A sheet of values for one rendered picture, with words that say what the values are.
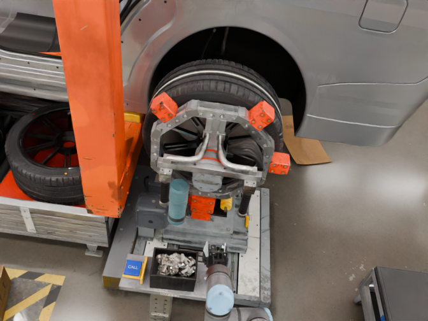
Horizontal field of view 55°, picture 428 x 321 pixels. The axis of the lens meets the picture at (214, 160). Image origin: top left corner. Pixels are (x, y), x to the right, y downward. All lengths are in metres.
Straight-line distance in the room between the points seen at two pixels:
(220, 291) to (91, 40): 0.91
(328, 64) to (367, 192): 1.46
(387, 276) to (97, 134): 1.62
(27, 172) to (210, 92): 1.09
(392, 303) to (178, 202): 1.17
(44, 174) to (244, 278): 1.22
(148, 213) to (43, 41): 1.22
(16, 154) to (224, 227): 1.20
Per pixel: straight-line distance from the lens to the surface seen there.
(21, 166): 2.35
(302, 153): 3.27
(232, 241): 2.43
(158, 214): 2.21
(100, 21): 1.36
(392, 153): 3.66
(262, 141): 1.75
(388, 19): 1.93
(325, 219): 2.90
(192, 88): 1.72
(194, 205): 2.09
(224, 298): 1.42
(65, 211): 2.25
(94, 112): 1.57
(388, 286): 2.35
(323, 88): 2.05
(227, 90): 1.70
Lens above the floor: 2.15
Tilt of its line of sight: 45 degrees down
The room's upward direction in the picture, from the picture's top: 10 degrees clockwise
